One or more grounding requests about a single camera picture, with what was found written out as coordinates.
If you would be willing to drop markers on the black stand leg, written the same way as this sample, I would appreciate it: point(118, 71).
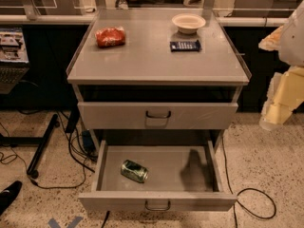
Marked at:
point(40, 142)

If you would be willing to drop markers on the dark blue snack packet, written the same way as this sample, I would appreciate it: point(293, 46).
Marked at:
point(185, 46)

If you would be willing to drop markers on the laptop on left desk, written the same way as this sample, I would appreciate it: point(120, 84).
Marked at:
point(14, 60)

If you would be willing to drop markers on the clear water bottle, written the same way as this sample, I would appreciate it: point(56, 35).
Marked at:
point(123, 5)

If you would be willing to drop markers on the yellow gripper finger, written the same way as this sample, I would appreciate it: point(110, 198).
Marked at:
point(274, 115)
point(287, 88)

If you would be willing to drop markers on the green soda can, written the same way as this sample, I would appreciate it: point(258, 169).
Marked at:
point(134, 171)

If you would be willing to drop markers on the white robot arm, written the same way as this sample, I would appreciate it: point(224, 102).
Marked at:
point(291, 49)

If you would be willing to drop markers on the open grey lower drawer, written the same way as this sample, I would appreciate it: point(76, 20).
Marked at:
point(180, 178)

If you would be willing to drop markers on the white paper bowl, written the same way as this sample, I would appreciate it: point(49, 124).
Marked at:
point(188, 23)

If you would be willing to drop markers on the grey drawer cabinet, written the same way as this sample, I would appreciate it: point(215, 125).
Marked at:
point(145, 70)

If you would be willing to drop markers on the black shoe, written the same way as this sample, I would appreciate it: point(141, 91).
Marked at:
point(8, 195)

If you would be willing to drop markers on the red chip bag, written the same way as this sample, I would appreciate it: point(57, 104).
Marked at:
point(110, 37)

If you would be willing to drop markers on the closed grey upper drawer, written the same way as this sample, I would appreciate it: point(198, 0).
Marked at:
point(157, 115)

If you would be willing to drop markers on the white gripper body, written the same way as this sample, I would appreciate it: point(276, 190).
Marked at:
point(293, 40)

